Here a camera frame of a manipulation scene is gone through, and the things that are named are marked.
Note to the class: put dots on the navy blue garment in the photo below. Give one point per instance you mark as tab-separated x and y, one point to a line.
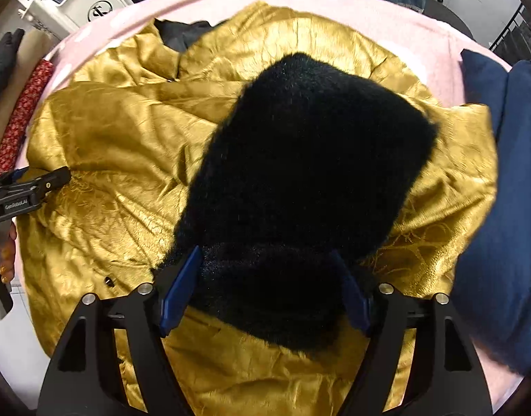
508	182

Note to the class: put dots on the gold satin black fur coat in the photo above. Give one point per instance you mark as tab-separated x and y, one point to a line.
118	138

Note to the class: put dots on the red floral cloth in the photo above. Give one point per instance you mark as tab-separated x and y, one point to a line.
23	112

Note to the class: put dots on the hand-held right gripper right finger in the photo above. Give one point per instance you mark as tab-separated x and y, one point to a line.
356	303

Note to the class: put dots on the white machine with display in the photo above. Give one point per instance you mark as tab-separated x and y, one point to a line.
75	4

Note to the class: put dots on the black folded garment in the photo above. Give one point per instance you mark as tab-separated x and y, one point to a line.
3	65

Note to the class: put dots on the beige folded cloth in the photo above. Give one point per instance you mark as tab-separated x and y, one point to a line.
31	47

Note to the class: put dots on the person's left hand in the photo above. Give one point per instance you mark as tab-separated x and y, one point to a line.
10	242

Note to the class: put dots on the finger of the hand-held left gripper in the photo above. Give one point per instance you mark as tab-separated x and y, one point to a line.
18	175
49	180

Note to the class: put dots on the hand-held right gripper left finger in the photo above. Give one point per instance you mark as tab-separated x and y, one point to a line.
178	290

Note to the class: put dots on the black round stool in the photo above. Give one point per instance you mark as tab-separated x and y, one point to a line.
447	13

